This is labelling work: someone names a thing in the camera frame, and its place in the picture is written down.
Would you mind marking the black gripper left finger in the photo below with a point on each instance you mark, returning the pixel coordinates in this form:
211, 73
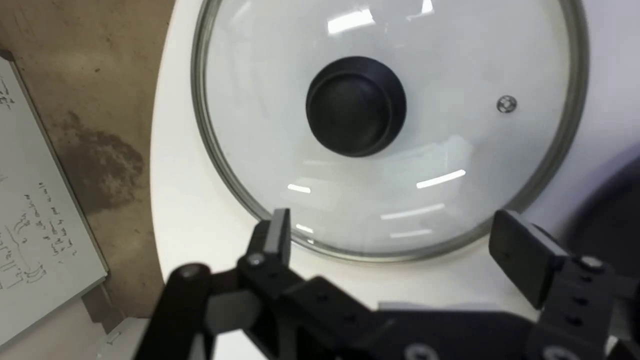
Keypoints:
226, 320

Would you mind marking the white paper sheet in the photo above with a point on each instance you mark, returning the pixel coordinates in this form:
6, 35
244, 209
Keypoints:
41, 232

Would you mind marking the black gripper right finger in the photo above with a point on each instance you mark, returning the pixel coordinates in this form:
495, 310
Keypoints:
586, 312

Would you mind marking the glass lid with black knob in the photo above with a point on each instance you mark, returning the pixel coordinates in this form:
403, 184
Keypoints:
401, 192

